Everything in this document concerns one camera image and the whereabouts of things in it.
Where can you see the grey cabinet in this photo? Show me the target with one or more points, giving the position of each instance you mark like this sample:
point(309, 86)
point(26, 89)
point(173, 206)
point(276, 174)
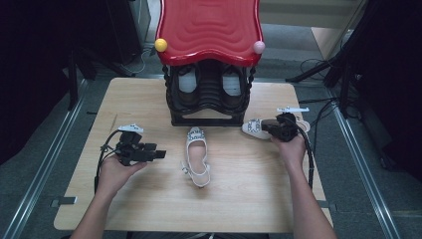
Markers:
point(144, 26)

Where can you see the black tripod stand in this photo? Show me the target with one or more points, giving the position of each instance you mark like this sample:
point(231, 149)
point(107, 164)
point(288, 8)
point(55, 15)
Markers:
point(345, 86)

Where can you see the black leather shoe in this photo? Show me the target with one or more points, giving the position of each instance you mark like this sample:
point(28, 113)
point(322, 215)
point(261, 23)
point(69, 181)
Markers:
point(187, 96)
point(234, 98)

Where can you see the person's right hand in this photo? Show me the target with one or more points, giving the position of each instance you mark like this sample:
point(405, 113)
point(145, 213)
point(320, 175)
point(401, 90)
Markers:
point(293, 152)

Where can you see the metal floor rail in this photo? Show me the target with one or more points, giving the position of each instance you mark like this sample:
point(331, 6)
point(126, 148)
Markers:
point(46, 159)
point(363, 166)

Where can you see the grey tape strip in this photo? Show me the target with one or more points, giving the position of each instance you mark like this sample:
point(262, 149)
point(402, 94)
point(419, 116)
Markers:
point(323, 204)
point(64, 201)

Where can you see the red and black shoe rack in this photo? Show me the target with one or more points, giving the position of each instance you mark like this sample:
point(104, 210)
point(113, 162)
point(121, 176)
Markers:
point(209, 26)

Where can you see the white sandal with rhinestone buckle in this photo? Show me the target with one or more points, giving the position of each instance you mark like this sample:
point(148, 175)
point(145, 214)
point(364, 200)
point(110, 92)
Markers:
point(252, 129)
point(195, 136)

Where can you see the beige wooden panel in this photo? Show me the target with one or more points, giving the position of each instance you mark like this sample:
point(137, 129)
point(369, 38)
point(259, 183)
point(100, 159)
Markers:
point(328, 40)

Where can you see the black metal stand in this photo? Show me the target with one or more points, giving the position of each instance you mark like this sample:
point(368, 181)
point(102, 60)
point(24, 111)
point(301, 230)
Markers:
point(72, 86)

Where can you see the person's left hand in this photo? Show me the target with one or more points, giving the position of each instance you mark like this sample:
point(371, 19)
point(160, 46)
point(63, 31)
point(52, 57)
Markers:
point(114, 176)

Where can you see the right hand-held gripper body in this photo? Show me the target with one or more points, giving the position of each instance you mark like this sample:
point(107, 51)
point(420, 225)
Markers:
point(287, 129)

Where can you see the black curtain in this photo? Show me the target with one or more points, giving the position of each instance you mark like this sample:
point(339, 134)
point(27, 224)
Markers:
point(398, 99)
point(33, 49)

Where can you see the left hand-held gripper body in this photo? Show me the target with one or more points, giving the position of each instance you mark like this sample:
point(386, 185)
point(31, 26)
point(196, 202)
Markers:
point(132, 152)

